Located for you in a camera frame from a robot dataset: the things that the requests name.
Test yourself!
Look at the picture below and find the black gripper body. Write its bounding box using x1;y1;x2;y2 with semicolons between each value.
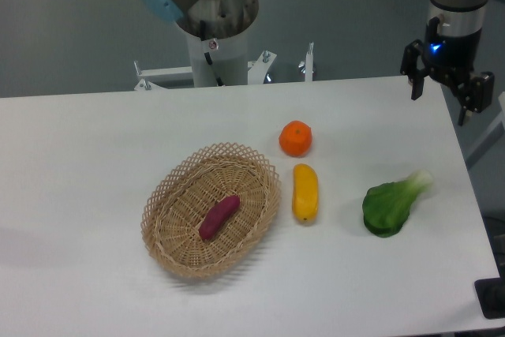
422;16;481;95

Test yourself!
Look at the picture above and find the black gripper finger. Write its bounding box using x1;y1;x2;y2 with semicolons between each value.
456;72;495;126
400;39;426;100

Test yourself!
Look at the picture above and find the purple sweet potato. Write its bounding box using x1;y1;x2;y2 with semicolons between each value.
199;195;240;241

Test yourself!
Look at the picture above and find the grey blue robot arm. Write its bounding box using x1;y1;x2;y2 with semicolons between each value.
141;0;495;123

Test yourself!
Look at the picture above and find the woven wicker basket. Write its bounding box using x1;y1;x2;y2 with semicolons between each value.
141;142;281;279

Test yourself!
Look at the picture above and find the orange tangerine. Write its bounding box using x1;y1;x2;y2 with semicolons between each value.
279;120;312;157

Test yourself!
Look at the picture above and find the green bok choy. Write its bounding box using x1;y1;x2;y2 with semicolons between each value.
362;170;433;238

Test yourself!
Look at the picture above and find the yellow squash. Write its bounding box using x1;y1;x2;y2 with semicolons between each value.
292;163;319;223

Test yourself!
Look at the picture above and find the black device at table edge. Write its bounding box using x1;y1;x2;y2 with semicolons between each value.
474;278;504;320

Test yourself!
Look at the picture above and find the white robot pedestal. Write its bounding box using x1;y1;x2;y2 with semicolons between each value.
177;0;259;88

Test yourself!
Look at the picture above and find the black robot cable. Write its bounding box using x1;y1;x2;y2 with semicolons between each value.
199;21;225;87

